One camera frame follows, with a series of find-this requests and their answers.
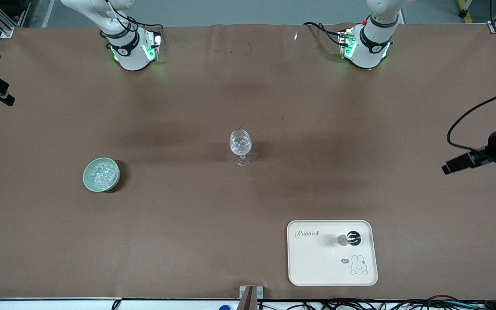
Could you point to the steel double jigger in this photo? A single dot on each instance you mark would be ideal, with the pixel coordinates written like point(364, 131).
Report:
point(350, 238)

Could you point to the cream tray with rabbit print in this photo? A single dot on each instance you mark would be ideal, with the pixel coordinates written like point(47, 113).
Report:
point(317, 267)

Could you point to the clear ice cube pile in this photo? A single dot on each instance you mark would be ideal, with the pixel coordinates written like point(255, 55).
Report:
point(104, 174)

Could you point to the black caster wheel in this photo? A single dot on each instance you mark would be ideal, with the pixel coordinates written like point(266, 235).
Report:
point(463, 13)

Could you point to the brown table cover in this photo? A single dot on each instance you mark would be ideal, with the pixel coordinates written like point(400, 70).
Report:
point(230, 215)

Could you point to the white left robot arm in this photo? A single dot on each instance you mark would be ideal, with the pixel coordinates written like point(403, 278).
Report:
point(373, 43)

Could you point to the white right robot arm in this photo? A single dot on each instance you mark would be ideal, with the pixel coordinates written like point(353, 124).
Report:
point(129, 56)

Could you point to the clear wine glass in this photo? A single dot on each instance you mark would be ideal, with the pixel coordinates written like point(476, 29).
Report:
point(241, 144)

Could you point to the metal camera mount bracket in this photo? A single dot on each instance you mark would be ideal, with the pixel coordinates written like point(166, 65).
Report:
point(251, 297)

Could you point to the green ceramic bowl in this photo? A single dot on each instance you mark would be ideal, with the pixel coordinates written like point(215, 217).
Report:
point(88, 183)

